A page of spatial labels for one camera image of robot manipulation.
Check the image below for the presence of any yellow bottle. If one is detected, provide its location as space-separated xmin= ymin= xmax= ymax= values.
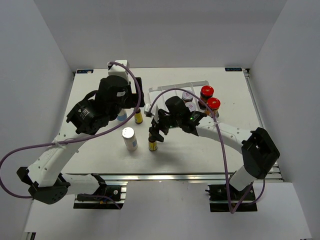
xmin=148 ymin=136 xmax=158 ymax=152
xmin=134 ymin=108 xmax=143 ymax=124

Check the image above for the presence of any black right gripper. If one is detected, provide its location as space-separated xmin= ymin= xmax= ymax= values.
xmin=148 ymin=111 xmax=181 ymax=143

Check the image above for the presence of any silver-lid salt jar front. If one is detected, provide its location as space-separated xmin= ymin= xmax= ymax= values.
xmin=121 ymin=127 xmax=138 ymax=151

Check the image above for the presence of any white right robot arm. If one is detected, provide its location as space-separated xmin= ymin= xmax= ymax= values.
xmin=145 ymin=96 xmax=280 ymax=200

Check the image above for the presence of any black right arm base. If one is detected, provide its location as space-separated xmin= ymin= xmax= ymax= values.
xmin=205 ymin=184 xmax=258 ymax=213

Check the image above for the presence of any red-lid chili sauce jar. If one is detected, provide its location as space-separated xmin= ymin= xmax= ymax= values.
xmin=198 ymin=85 xmax=214 ymax=109

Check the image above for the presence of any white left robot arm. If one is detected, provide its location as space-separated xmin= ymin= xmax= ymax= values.
xmin=17 ymin=75 xmax=145 ymax=205

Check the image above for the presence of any white divided organizer tray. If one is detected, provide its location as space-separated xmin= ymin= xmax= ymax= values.
xmin=148 ymin=80 xmax=209 ymax=112

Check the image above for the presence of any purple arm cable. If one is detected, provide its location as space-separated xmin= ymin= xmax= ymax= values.
xmin=149 ymin=87 xmax=266 ymax=215
xmin=0 ymin=61 xmax=143 ymax=210

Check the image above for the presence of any silver-lid salt jar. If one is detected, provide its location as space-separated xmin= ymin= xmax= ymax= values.
xmin=116 ymin=109 xmax=128 ymax=122
xmin=121 ymin=127 xmax=138 ymax=151

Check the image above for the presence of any aluminium table rail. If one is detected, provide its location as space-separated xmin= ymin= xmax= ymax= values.
xmin=46 ymin=69 xmax=285 ymax=183

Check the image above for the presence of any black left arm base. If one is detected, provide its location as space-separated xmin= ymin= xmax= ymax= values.
xmin=73 ymin=181 xmax=127 ymax=210

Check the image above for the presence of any white-lid sauce jar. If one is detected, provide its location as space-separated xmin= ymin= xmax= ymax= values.
xmin=185 ymin=101 xmax=197 ymax=112
xmin=181 ymin=91 xmax=194 ymax=103

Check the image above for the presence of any yellow bottle front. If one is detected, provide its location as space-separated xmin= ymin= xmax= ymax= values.
xmin=148 ymin=136 xmax=158 ymax=152

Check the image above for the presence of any silver-lid salt jar rear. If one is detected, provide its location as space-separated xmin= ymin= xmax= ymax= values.
xmin=116 ymin=109 xmax=128 ymax=122

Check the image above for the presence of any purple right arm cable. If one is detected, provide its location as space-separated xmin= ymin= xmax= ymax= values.
xmin=149 ymin=87 xmax=266 ymax=215

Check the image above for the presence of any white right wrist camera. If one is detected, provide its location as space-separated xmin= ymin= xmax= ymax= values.
xmin=144 ymin=103 xmax=159 ymax=123

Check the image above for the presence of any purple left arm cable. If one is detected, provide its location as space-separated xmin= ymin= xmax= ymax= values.
xmin=0 ymin=61 xmax=143 ymax=210

